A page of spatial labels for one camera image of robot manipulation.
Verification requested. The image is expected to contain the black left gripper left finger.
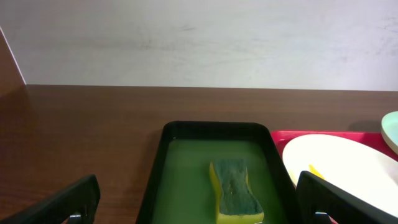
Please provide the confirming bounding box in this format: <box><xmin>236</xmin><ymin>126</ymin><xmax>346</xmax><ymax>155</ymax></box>
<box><xmin>1</xmin><ymin>174</ymin><xmax>101</xmax><ymax>224</ymax></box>

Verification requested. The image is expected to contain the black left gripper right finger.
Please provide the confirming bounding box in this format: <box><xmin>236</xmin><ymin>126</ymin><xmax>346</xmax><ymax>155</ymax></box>
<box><xmin>296</xmin><ymin>171</ymin><xmax>397</xmax><ymax>224</ymax></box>

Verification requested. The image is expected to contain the white plate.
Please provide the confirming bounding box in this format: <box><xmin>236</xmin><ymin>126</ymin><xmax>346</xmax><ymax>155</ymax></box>
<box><xmin>282</xmin><ymin>134</ymin><xmax>397</xmax><ymax>217</ymax></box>

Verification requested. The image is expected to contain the yellow green scrub sponge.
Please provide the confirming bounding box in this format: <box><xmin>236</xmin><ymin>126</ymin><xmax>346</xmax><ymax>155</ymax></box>
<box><xmin>209</xmin><ymin>159</ymin><xmax>264</xmax><ymax>224</ymax></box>

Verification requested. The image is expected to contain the red plastic tray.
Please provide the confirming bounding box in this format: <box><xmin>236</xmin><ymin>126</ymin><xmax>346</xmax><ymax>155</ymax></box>
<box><xmin>271</xmin><ymin>130</ymin><xmax>398</xmax><ymax>224</ymax></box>

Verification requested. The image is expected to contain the black tray with green water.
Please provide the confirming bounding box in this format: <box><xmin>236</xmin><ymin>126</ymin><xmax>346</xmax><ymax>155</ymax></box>
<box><xmin>136</xmin><ymin>121</ymin><xmax>303</xmax><ymax>224</ymax></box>

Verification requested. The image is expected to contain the mint green plate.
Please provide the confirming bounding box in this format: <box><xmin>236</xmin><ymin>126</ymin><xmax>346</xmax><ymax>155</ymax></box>
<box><xmin>381</xmin><ymin>111</ymin><xmax>398</xmax><ymax>154</ymax></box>

